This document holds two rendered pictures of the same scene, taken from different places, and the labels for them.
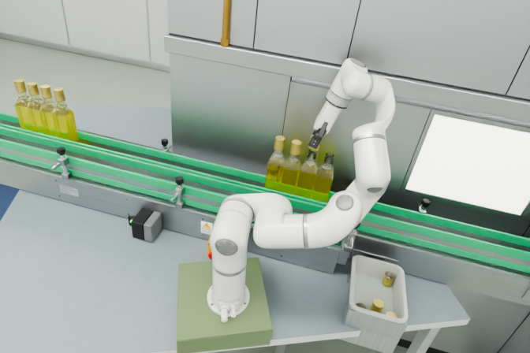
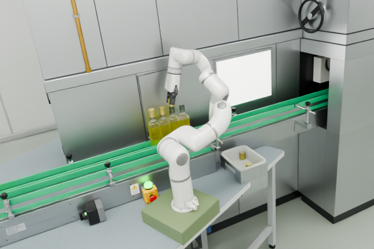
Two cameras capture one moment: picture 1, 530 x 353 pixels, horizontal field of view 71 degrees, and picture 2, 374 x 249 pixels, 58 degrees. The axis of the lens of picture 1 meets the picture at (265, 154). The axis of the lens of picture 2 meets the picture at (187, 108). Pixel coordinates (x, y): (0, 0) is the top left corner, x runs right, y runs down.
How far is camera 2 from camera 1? 0.83 m
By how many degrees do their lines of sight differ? 30
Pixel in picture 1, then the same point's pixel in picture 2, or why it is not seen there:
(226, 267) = (185, 174)
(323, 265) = (210, 168)
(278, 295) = not seen: hidden behind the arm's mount
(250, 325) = (207, 204)
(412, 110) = not seen: hidden behind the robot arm
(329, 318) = (233, 187)
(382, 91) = (198, 55)
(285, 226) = (203, 132)
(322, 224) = (219, 120)
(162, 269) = (128, 225)
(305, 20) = (133, 39)
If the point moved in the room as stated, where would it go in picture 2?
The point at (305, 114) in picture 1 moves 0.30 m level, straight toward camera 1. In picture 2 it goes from (153, 92) to (177, 106)
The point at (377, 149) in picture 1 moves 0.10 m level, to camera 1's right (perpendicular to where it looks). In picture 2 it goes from (216, 78) to (232, 73)
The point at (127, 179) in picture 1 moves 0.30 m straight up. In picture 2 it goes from (65, 188) to (49, 132)
